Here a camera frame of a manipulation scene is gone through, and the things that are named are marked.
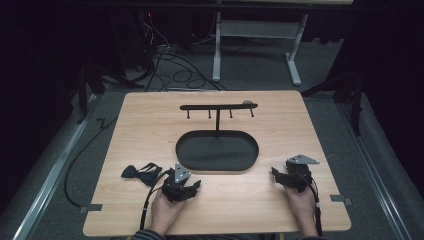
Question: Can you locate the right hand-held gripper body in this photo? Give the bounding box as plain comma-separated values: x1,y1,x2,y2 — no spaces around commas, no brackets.
285,154,320,193

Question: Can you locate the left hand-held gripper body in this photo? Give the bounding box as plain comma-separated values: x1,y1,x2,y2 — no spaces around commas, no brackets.
161,162,193,204

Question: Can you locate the black bow tie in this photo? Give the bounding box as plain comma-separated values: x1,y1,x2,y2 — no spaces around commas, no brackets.
120,162,163,188

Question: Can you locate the black hook rack with tray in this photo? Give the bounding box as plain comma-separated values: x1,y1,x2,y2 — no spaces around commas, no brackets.
175,102,260,173

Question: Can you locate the person's right hand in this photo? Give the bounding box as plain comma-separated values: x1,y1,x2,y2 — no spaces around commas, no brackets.
283,185,318,224

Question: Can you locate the person's left hand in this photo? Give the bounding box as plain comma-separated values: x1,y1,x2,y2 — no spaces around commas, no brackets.
150,189,188,234

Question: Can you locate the grey tape piece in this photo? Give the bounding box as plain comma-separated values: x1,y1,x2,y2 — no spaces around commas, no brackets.
79,203,104,215
329,194,353,207

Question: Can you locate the black metal stand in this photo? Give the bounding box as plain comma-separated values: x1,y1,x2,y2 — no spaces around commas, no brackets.
75,61,145,126
300,70,365,137

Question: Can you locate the dark curtain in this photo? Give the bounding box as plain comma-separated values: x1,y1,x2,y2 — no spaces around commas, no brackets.
328,0,424,191
0,0,116,208

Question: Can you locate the right hand-held gripper cable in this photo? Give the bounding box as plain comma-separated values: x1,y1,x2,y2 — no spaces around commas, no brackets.
297,172,324,238

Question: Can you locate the hand-held gripper cable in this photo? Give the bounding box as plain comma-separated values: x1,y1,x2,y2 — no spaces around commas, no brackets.
297,172,324,238
139,169,174,232

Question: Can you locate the left hand-held gripper cable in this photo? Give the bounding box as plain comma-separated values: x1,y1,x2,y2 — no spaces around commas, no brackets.
139,169,174,232

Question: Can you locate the aluminium floor rail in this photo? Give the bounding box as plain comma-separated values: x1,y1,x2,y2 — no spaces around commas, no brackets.
11,93,98,240
335,101,416,240

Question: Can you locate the black floor cable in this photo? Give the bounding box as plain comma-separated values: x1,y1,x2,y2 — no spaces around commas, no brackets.
63,115,119,208

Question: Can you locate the bundle of floor cables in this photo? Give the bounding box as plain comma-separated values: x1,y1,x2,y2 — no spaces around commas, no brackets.
134,11,229,93

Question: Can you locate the white desk frame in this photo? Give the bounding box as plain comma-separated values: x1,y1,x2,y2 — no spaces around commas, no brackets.
211,0,354,88

